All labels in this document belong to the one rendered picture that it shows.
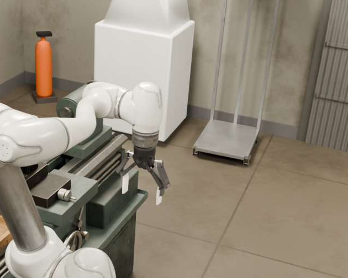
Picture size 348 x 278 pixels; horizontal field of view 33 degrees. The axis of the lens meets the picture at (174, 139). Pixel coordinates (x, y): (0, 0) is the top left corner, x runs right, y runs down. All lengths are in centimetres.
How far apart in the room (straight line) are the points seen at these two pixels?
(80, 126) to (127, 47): 313
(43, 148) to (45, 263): 56
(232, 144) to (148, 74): 90
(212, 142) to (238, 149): 22
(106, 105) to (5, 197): 46
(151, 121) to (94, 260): 47
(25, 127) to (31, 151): 6
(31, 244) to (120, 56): 305
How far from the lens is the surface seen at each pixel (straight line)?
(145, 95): 185
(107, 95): 191
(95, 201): 284
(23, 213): 175
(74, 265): 183
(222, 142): 483
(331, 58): 502
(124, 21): 467
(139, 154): 195
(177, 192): 426
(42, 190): 237
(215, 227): 393
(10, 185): 166
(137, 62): 467
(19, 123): 144
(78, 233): 249
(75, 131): 154
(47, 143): 144
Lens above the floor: 219
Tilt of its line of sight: 26 degrees down
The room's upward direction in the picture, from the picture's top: 5 degrees clockwise
